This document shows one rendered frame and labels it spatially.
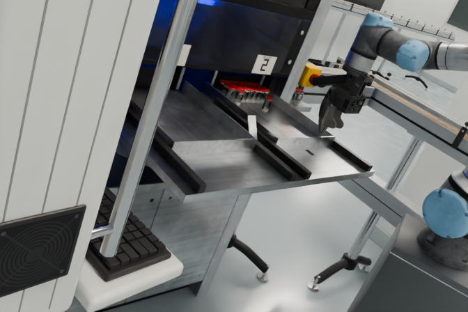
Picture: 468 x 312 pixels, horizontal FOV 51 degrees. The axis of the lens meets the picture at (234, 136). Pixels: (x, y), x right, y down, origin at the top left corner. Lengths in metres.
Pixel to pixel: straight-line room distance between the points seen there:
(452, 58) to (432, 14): 8.88
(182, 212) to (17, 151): 1.16
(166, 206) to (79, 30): 1.14
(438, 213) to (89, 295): 0.80
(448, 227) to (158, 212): 0.86
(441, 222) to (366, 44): 0.48
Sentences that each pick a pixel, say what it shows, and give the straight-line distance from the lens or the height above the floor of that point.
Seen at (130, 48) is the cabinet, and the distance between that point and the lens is 0.55.
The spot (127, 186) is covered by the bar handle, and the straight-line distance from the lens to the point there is 0.69.
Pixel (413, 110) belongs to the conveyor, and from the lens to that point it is 2.23.
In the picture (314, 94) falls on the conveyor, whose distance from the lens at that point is 1.97.
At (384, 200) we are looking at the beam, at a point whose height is 0.50.
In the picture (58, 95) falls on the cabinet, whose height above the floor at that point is 1.16.
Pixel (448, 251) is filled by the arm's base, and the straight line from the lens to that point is 1.40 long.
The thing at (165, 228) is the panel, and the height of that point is 0.41.
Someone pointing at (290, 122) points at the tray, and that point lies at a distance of 1.55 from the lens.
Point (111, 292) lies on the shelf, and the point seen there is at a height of 0.80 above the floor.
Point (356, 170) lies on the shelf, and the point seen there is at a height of 0.88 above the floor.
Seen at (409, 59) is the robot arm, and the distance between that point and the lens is 1.29.
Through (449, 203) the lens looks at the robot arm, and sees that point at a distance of 1.22.
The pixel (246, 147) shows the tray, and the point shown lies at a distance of 1.23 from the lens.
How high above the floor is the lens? 1.37
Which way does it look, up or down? 23 degrees down
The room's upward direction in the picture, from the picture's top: 22 degrees clockwise
